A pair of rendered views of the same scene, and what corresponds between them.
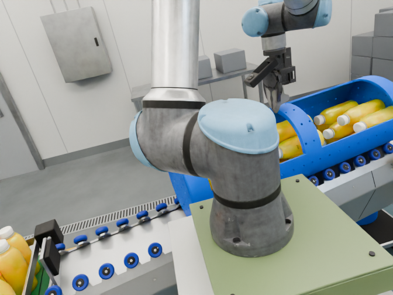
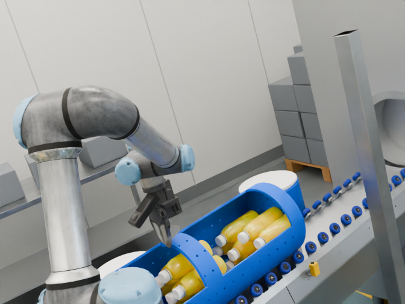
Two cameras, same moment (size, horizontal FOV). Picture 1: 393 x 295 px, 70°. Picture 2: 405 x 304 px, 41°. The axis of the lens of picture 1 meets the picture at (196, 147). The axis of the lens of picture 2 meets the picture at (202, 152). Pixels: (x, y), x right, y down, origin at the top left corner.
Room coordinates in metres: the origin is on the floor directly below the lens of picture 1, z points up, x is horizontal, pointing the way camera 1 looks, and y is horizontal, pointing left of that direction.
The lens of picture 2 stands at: (-0.62, 0.06, 1.94)
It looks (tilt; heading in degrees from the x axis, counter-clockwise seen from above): 16 degrees down; 340
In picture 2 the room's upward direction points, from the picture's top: 16 degrees counter-clockwise
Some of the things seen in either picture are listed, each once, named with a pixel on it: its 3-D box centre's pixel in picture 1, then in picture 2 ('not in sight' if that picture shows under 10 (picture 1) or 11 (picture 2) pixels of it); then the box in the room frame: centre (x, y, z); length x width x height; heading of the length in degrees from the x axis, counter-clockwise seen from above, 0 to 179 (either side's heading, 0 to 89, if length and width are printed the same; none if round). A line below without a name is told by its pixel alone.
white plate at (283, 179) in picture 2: not in sight; (267, 183); (1.53, -0.97, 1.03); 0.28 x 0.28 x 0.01
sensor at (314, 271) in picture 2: not in sight; (308, 267); (0.93, -0.76, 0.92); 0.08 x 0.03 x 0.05; 16
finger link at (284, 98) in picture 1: (281, 99); (172, 232); (0.92, -0.32, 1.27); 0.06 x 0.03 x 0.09; 107
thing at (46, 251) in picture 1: (53, 261); not in sight; (0.69, 0.50, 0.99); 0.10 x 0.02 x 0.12; 16
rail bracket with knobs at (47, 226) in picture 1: (50, 238); not in sight; (0.87, 0.60, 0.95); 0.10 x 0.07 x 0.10; 16
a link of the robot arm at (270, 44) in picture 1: (273, 43); (150, 178); (0.94, -0.31, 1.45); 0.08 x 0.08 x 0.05
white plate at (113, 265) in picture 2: not in sight; (125, 271); (1.31, -0.19, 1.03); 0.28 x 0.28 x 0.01
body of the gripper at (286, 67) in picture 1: (277, 67); (160, 201); (0.94, -0.32, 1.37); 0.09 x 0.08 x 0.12; 107
